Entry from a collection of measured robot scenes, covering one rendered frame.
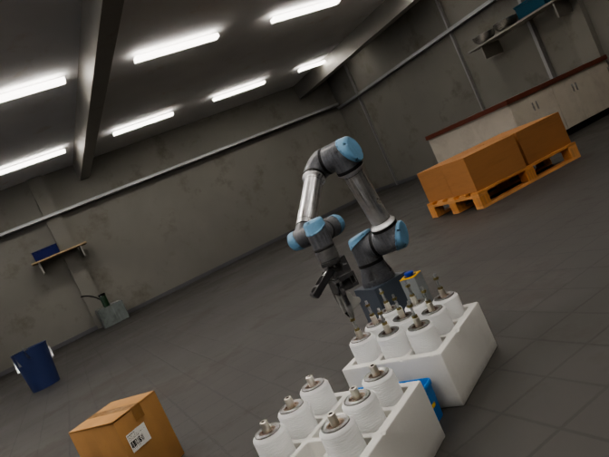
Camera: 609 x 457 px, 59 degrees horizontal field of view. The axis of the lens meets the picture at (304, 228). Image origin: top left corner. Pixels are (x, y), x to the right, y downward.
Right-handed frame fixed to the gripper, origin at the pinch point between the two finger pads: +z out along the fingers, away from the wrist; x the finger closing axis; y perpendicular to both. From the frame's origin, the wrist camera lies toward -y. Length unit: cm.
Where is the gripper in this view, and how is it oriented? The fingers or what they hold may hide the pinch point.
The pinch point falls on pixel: (348, 315)
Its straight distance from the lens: 191.5
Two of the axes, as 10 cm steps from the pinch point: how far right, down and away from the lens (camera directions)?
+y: 8.6, -4.1, 2.9
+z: 4.1, 9.1, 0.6
